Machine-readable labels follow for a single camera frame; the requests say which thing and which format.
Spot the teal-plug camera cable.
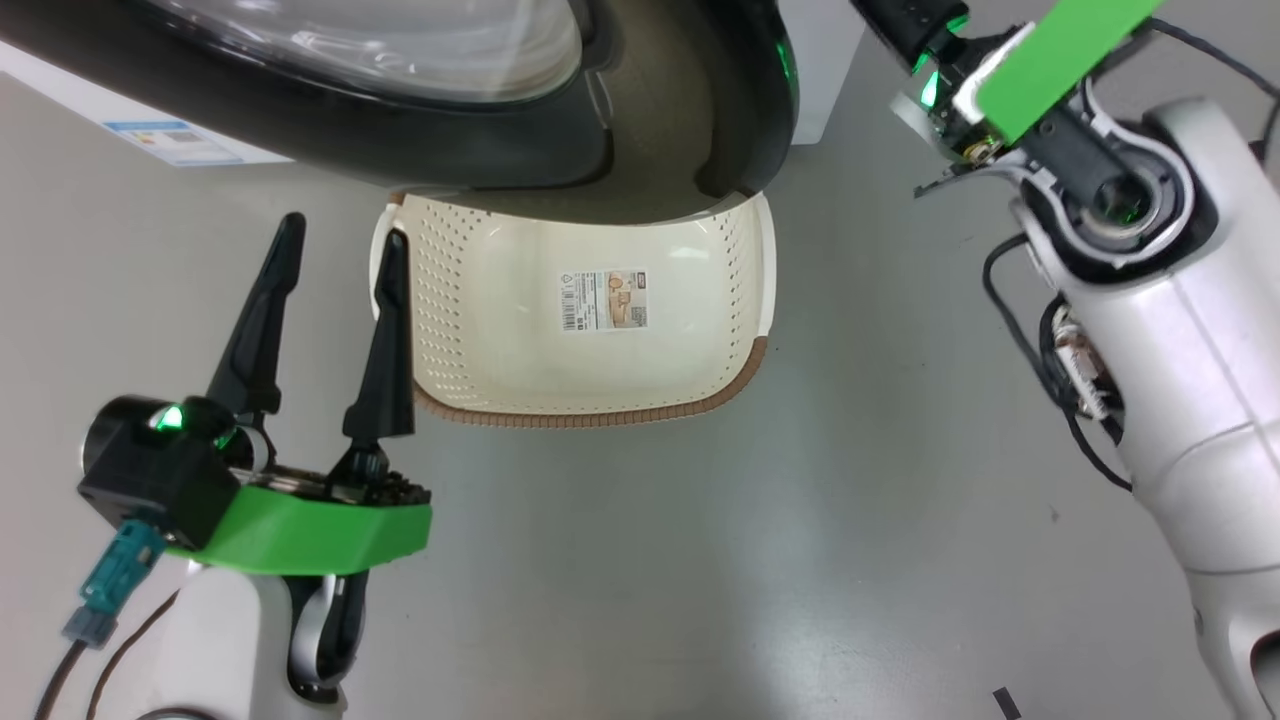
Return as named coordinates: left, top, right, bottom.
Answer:
left=35, top=518, right=166, bottom=720
left=1140, top=18, right=1280, bottom=161

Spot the white front-load washing machine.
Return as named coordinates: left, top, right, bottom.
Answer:
left=0, top=0, right=866, bottom=168

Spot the basket product sticker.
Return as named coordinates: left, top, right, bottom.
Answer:
left=560, top=268, right=651, bottom=333

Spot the blue energy label sticker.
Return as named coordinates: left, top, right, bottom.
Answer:
left=103, top=120, right=246, bottom=168

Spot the cream perforated laundry basket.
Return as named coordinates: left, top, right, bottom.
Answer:
left=368, top=190, right=776, bottom=431

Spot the right teal-plug camera cable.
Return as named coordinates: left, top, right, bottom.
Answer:
left=1140, top=18, right=1280, bottom=161

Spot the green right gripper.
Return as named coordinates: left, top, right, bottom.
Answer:
left=890, top=0, right=1166, bottom=166

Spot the left teal-plug camera cable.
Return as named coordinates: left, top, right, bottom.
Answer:
left=35, top=518, right=166, bottom=720

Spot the black washing machine door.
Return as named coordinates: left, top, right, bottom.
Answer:
left=0, top=0, right=801, bottom=226

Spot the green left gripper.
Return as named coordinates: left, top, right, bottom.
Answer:
left=165, top=212, right=433, bottom=576

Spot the thin black looped cable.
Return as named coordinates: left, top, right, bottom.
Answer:
left=983, top=233, right=1136, bottom=493

